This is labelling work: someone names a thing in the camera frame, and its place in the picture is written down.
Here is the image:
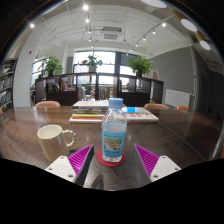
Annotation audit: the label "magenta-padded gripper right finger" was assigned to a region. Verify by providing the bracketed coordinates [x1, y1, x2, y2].
[133, 143, 182, 183]

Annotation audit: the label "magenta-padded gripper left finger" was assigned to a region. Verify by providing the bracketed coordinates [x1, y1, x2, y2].
[45, 144, 96, 187]

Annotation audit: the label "clear blue-capped water bottle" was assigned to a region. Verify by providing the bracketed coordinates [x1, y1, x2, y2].
[101, 97, 128, 163]

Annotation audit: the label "cream ceramic mug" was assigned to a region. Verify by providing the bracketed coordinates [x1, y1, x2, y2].
[36, 124, 77, 163]

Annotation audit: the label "flat book with colourful edge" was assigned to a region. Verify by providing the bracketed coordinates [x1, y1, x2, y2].
[69, 113, 105, 124]

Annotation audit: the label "blue-cover book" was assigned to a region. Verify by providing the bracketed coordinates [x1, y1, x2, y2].
[121, 106, 160, 124]

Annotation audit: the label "thick white-cover book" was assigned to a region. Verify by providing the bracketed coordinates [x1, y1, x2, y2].
[72, 99, 110, 115]

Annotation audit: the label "low black shelf unit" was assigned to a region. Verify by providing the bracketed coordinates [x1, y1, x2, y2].
[34, 72, 165, 107]

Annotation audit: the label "bushy green potted plant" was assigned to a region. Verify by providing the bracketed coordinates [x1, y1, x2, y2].
[127, 55, 155, 78]
[39, 55, 65, 78]

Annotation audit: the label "tall dark bookshelf unit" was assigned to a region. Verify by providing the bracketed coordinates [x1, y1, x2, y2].
[0, 58, 19, 113]

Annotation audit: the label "small green potted plant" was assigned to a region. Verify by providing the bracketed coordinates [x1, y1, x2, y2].
[81, 54, 104, 73]

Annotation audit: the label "white ceiling air conditioner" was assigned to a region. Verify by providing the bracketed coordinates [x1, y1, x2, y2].
[100, 26, 124, 42]

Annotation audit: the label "ceiling lights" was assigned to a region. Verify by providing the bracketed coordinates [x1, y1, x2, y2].
[29, 0, 212, 51]

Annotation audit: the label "white wall radiator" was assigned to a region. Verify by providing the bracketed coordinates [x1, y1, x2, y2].
[164, 88, 192, 109]

